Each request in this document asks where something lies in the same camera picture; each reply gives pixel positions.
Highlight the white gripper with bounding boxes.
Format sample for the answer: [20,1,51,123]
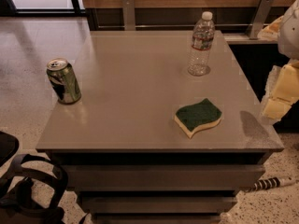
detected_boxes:
[257,0,299,120]

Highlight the green soda can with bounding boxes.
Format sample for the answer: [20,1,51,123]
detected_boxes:
[47,58,81,105]

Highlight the clear plastic water bottle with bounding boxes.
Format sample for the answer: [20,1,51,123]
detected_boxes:
[188,11,215,77]

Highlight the green yellow sponge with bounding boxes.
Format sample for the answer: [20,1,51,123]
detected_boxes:
[174,98,222,138]

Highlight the grey drawer cabinet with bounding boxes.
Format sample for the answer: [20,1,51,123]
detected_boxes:
[37,31,283,224]

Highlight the black chair seat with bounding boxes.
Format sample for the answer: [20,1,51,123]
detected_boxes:
[0,132,19,167]

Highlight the right metal bracket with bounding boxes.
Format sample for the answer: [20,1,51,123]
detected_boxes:
[246,0,275,40]

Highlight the metal bracket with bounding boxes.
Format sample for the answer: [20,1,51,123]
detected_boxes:
[246,0,275,40]
[121,0,135,31]

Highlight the left metal bracket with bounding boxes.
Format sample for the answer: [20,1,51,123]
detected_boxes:
[121,0,135,31]

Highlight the black bag with straps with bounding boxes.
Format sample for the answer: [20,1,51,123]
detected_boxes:
[0,153,89,224]

